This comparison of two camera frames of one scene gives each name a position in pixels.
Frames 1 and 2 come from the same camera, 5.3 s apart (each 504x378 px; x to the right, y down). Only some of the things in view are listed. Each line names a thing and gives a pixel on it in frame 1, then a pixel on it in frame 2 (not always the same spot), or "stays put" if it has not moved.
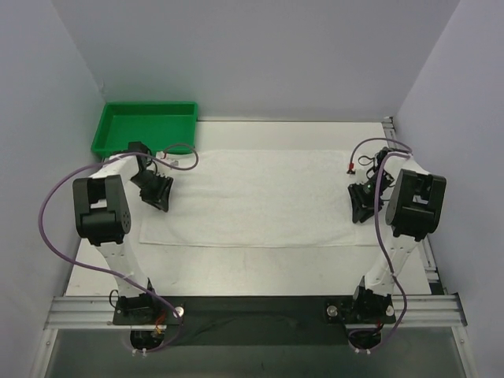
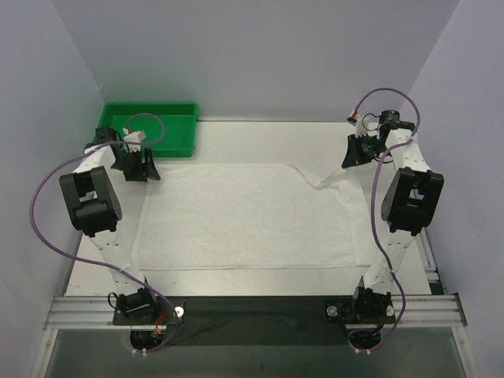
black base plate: [227, 321] stays put
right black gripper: [363, 201] → [359, 150]
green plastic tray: [157, 124] stays put
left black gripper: [158, 189] → [141, 169]
